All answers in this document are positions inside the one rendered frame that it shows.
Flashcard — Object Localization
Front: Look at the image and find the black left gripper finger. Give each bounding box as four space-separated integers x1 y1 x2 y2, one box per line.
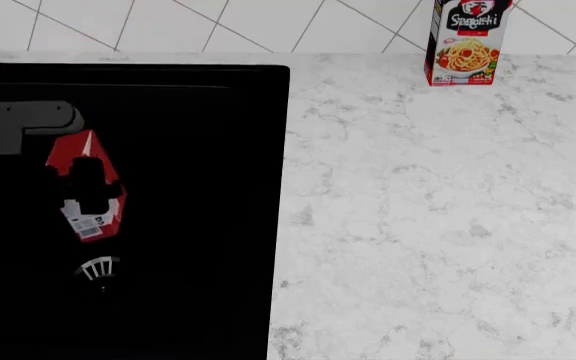
56 165 75 203
103 179 123 201

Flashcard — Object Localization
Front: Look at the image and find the black kitchen sink basin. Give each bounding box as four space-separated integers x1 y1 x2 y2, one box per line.
0 63 291 360

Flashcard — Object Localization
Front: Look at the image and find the silver sink drain strainer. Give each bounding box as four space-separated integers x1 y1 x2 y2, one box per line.
73 255 122 283

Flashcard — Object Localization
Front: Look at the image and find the red boxed drink carton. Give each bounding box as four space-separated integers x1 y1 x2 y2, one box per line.
44 129 129 243

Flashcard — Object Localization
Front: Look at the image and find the spaghetti box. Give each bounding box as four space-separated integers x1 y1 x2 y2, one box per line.
423 0 514 88

